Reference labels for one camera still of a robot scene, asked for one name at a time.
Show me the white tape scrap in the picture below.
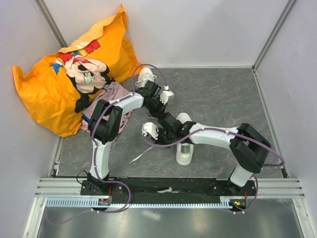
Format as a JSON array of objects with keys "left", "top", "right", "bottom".
[{"left": 157, "top": 187, "right": 179, "bottom": 194}]

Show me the white tied sneaker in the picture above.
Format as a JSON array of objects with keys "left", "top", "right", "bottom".
[{"left": 135, "top": 67, "right": 157, "bottom": 89}]

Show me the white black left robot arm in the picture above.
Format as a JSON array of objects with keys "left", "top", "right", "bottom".
[{"left": 80, "top": 81, "right": 174, "bottom": 195}]

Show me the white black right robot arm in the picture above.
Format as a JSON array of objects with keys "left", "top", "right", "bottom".
[{"left": 151, "top": 113, "right": 271, "bottom": 195}]

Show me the orange cartoon print bag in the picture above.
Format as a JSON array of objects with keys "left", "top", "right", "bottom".
[{"left": 12, "top": 7, "right": 141, "bottom": 137}]

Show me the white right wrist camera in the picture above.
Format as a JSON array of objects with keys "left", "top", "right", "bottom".
[{"left": 141, "top": 122, "right": 159, "bottom": 143}]

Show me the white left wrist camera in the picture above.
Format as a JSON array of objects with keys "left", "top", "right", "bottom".
[{"left": 159, "top": 86, "right": 175, "bottom": 105}]

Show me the pink patterned cloth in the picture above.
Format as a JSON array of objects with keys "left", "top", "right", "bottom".
[{"left": 81, "top": 82, "right": 129, "bottom": 133}]

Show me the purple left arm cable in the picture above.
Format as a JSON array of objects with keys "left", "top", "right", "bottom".
[{"left": 44, "top": 63, "right": 170, "bottom": 225}]

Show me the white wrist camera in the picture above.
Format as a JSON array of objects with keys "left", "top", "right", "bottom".
[
  {"left": 141, "top": 122, "right": 159, "bottom": 143},
  {"left": 159, "top": 86, "right": 175, "bottom": 105}
]

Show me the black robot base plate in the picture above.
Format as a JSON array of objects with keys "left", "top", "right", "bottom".
[{"left": 80, "top": 177, "right": 256, "bottom": 205}]

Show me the white sneaker with laces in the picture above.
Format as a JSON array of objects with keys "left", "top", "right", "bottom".
[{"left": 129, "top": 112, "right": 196, "bottom": 166}]

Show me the slotted aluminium cable duct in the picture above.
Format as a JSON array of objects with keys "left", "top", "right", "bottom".
[{"left": 46, "top": 197, "right": 241, "bottom": 209}]

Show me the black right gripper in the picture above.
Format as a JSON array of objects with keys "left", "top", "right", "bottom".
[{"left": 151, "top": 127, "right": 175, "bottom": 149}]

